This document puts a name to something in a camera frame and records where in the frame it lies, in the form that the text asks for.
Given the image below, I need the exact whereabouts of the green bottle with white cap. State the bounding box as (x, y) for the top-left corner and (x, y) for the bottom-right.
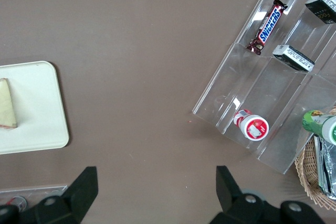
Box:
(301, 110), (336, 146)

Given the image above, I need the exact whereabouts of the red white yogurt bottle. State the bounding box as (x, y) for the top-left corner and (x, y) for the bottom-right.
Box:
(233, 108), (270, 141)

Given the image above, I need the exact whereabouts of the clear acrylic stepped display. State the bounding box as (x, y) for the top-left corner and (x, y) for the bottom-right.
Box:
(192, 0), (336, 175)

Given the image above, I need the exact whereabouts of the triangular sandwich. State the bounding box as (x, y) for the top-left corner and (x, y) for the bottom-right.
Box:
(0, 78), (18, 131)

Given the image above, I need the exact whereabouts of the red cola bottle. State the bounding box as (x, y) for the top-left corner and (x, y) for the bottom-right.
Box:
(9, 196), (27, 209)

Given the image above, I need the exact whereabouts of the small light wicker basket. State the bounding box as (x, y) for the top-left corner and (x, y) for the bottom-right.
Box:
(294, 105), (336, 205)

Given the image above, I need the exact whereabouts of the silver foil packet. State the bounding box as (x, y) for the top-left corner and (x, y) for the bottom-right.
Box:
(313, 134), (336, 201)

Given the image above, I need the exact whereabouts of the clear acrylic bottle rack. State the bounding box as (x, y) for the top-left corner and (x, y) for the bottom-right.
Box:
(0, 185), (68, 209)

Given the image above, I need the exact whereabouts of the Snickers chocolate bar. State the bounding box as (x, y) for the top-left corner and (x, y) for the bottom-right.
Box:
(246, 0), (288, 56)

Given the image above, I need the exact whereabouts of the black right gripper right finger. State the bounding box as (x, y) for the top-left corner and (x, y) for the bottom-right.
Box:
(209, 165), (282, 224)

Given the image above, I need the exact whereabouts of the small black carton box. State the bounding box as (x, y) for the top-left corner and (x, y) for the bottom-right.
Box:
(272, 44), (316, 73)
(304, 0), (336, 25)

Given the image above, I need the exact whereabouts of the cream plastic tray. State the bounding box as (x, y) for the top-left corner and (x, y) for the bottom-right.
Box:
(0, 60), (70, 155)

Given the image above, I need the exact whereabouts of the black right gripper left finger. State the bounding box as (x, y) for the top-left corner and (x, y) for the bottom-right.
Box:
(28, 166), (99, 224)

